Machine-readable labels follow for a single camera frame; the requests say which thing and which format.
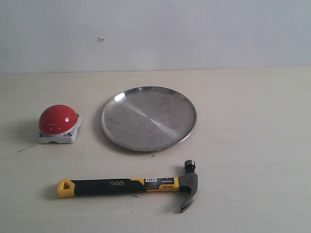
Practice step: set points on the yellow black claw hammer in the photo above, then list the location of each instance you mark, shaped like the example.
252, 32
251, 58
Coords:
188, 183

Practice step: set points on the red dome button white base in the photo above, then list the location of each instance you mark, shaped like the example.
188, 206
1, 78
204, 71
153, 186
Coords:
59, 124

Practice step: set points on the round stainless steel plate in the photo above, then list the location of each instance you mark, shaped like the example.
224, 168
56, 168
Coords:
148, 118

